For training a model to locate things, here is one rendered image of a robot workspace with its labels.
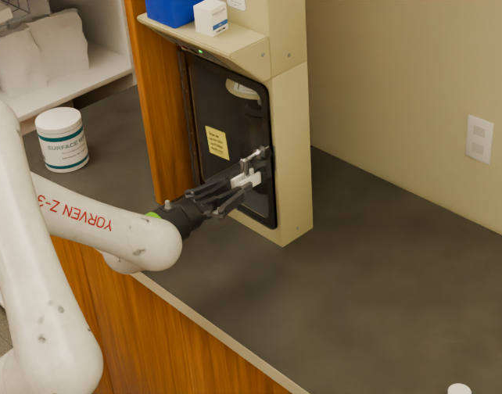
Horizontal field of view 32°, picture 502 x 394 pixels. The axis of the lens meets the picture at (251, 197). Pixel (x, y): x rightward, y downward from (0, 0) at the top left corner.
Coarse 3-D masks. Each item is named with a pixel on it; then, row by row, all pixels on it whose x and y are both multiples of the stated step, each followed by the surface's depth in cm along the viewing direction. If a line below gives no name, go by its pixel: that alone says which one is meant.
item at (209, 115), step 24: (192, 72) 210; (216, 72) 203; (192, 96) 215; (216, 96) 207; (240, 96) 200; (264, 96) 193; (192, 120) 220; (216, 120) 212; (240, 120) 204; (264, 120) 197; (240, 144) 209; (264, 144) 201; (216, 168) 222; (240, 168) 213; (264, 168) 205; (264, 192) 210; (264, 216) 214
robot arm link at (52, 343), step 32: (0, 128) 139; (0, 160) 138; (0, 192) 136; (32, 192) 140; (0, 224) 135; (32, 224) 137; (0, 256) 135; (32, 256) 134; (0, 288) 136; (32, 288) 133; (64, 288) 135; (32, 320) 131; (64, 320) 132; (32, 352) 130; (64, 352) 129; (96, 352) 133; (32, 384) 130; (64, 384) 129; (96, 384) 134
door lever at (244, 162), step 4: (256, 152) 204; (248, 156) 203; (252, 156) 203; (256, 156) 204; (260, 156) 204; (240, 160) 202; (244, 160) 202; (248, 160) 202; (244, 164) 202; (248, 164) 203; (244, 168) 203; (248, 168) 203; (244, 172) 203; (248, 172) 204; (244, 176) 204; (248, 176) 204
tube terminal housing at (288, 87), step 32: (224, 0) 191; (256, 0) 183; (288, 0) 184; (288, 32) 188; (288, 64) 192; (288, 96) 196; (288, 128) 201; (288, 160) 205; (288, 192) 210; (256, 224) 221; (288, 224) 215
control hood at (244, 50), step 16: (144, 16) 198; (160, 32) 198; (176, 32) 190; (192, 32) 189; (224, 32) 188; (240, 32) 187; (256, 32) 187; (208, 48) 183; (224, 48) 181; (240, 48) 181; (256, 48) 184; (240, 64) 182; (256, 64) 185
